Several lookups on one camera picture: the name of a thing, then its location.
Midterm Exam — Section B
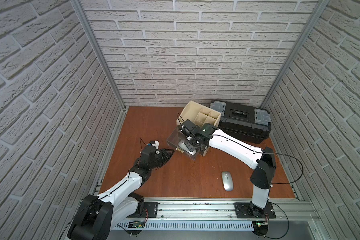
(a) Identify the clear top drawer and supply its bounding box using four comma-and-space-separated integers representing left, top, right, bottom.
167, 127, 208, 161

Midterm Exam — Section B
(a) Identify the beige drawer organizer cabinet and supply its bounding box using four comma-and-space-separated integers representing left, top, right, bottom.
176, 100, 222, 157

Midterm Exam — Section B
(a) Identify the silver computer mouse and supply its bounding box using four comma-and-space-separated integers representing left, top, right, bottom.
222, 171, 234, 192
179, 140, 197, 156

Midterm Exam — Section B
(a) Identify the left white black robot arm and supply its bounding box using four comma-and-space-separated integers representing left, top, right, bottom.
67, 141, 175, 240

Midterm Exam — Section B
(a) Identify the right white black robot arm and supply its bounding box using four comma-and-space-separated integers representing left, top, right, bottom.
178, 120, 277, 210

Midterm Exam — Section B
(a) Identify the black plastic toolbox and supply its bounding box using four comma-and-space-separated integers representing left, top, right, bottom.
210, 101, 272, 144

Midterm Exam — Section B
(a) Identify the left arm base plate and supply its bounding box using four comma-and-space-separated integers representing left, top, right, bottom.
128, 202, 159, 219

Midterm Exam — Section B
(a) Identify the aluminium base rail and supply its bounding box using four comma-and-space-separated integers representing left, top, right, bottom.
73, 197, 322, 223

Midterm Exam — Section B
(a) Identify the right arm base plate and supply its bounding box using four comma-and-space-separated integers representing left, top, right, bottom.
234, 202, 276, 219

